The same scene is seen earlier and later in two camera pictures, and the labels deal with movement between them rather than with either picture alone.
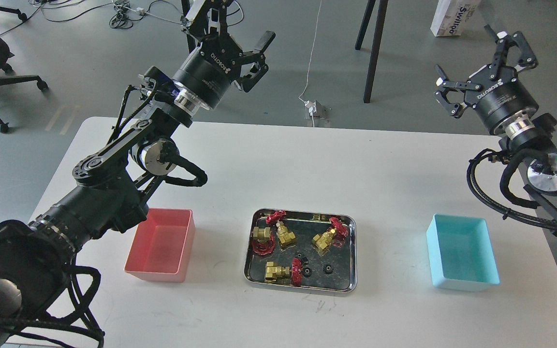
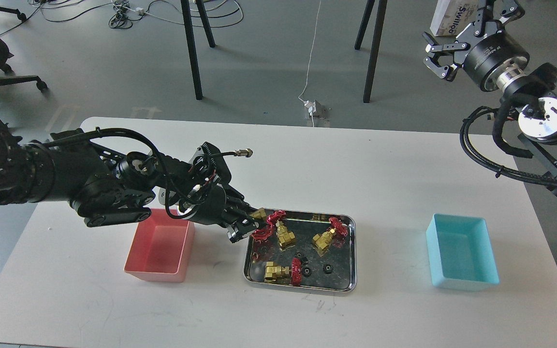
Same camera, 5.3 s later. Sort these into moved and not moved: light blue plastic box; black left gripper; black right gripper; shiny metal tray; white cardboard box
Moved: black left gripper; black right gripper
Not moved: white cardboard box; shiny metal tray; light blue plastic box
